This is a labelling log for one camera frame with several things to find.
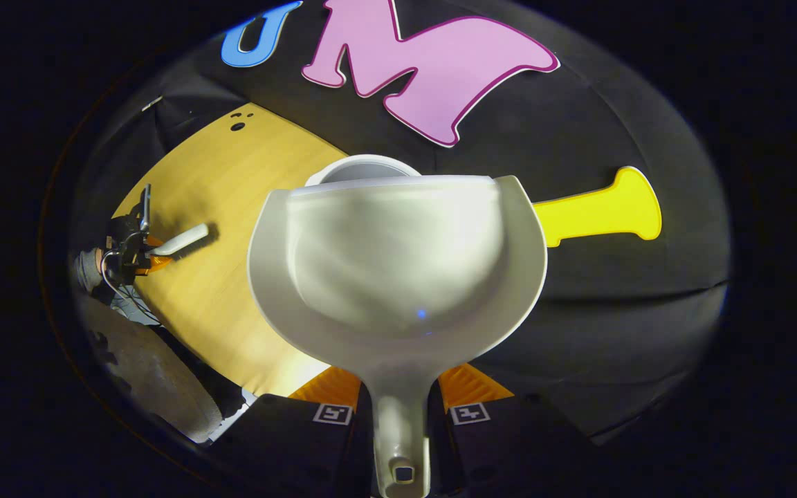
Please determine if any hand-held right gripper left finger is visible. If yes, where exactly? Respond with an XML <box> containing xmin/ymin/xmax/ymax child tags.
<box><xmin>208</xmin><ymin>365</ymin><xmax>376</xmax><ymax>498</ymax></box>

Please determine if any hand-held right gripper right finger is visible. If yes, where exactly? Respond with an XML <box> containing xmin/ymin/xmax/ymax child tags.
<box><xmin>429</xmin><ymin>363</ymin><xmax>597</xmax><ymax>498</ymax></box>

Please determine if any white dustpan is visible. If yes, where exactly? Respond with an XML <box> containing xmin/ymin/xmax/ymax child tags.
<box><xmin>247</xmin><ymin>174</ymin><xmax>549</xmax><ymax>498</ymax></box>

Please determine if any white ribbed garbage bin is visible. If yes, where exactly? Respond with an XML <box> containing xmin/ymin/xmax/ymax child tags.
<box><xmin>304</xmin><ymin>154</ymin><xmax>422</xmax><ymax>187</ymax></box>

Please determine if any wooden desktop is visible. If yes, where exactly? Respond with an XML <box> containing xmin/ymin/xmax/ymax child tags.
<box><xmin>111</xmin><ymin>102</ymin><xmax>365</xmax><ymax>398</ymax></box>

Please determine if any person's grey clothing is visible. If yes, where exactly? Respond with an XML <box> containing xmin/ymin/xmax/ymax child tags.
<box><xmin>80</xmin><ymin>284</ymin><xmax>225</xmax><ymax>443</ymax></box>

